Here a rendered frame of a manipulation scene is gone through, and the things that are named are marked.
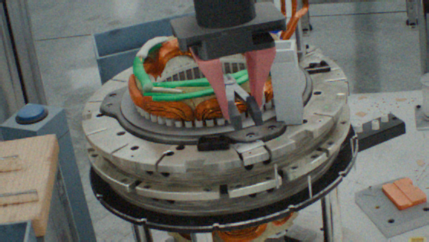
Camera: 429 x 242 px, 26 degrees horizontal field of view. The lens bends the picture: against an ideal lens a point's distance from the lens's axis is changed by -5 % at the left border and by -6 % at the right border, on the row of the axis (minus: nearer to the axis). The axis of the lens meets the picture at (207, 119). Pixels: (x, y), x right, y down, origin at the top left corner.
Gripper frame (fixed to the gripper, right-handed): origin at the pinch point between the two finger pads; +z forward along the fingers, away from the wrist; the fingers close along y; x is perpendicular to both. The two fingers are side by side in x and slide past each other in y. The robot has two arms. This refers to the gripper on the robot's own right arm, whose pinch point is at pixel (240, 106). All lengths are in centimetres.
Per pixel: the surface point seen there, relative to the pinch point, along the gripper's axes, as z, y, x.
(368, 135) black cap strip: 33, 29, 54
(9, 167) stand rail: 8.7, -25.9, 17.0
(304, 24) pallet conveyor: 95, 77, 297
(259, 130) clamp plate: 6.2, 2.7, 7.2
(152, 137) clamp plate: 6.2, -8.5, 11.2
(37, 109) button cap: 10.0, -22.3, 37.7
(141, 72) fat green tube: 0.3, -8.1, 16.1
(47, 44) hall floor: 96, -34, 347
